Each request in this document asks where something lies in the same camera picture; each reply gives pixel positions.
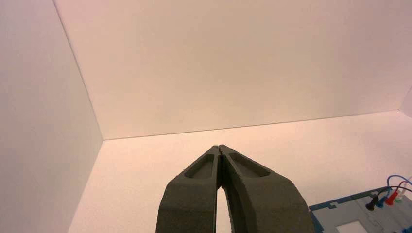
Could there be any white rectangular display window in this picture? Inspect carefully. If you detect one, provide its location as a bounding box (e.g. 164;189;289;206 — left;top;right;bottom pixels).
335;219;370;233

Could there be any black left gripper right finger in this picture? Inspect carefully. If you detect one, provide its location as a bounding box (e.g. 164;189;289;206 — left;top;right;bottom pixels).
220;144;316;233

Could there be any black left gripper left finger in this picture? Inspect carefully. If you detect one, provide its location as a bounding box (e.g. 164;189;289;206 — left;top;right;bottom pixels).
155;145;223;233

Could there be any blue banana plug lead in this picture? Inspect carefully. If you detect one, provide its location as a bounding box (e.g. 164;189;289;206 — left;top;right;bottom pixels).
376;174;412;208

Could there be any black banana plug lead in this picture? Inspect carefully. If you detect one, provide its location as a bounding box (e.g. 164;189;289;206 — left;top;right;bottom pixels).
365;185;412;212

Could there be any red banana plug lead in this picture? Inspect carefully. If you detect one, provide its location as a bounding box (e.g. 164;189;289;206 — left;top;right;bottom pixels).
384;181;412;206

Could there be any blue grey task box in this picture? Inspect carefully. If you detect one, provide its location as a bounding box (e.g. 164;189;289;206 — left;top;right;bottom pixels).
309;185;412;233

